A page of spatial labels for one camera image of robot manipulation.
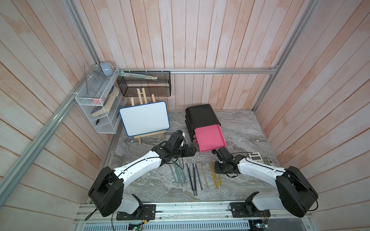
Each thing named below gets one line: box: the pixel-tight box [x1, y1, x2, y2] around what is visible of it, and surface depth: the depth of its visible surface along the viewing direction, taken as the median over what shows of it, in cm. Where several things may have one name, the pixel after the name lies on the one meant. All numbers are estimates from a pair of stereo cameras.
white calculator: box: [247, 152, 265, 164], surface depth 95 cm
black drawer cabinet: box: [185, 103, 222, 140], surface depth 98 cm
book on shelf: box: [90, 85, 120, 117], surface depth 83 cm
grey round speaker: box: [100, 61, 115, 77], surface depth 85 cm
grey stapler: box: [264, 157, 275, 167], surface depth 91 cm
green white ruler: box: [119, 70, 159, 80], surface depth 93 cm
